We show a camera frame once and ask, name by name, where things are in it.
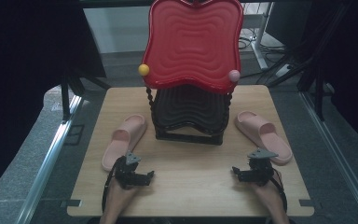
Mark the silver metal rail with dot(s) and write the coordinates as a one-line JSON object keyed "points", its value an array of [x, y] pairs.
{"points": [[48, 165], [338, 149]]}

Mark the black metal stand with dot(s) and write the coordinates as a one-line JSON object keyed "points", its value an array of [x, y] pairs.
{"points": [[318, 84]]}

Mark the pink slipper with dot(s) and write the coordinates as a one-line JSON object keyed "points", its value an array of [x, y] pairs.
{"points": [[262, 132], [127, 133]]}

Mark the dark curtain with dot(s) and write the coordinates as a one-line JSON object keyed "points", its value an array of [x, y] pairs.
{"points": [[351, 62], [21, 62]]}

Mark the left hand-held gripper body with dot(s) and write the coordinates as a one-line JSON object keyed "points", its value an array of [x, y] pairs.
{"points": [[127, 174]]}

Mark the person's right hand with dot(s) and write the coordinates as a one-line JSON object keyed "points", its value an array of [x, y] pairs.
{"points": [[268, 194]]}

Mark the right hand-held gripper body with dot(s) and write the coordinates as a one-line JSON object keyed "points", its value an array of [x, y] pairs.
{"points": [[259, 169]]}

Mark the white power strip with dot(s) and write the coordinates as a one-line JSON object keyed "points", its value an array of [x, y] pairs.
{"points": [[283, 70]]}

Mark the white metal stand leg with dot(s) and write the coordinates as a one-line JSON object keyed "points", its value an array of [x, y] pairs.
{"points": [[258, 34]]}

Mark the red and black shoe rack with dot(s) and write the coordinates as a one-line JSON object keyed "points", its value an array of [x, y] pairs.
{"points": [[192, 46]]}

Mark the person's left hand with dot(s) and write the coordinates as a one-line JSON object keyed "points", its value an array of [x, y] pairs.
{"points": [[118, 194]]}

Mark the black tripod stand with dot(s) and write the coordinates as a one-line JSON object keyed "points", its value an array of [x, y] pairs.
{"points": [[71, 87]]}

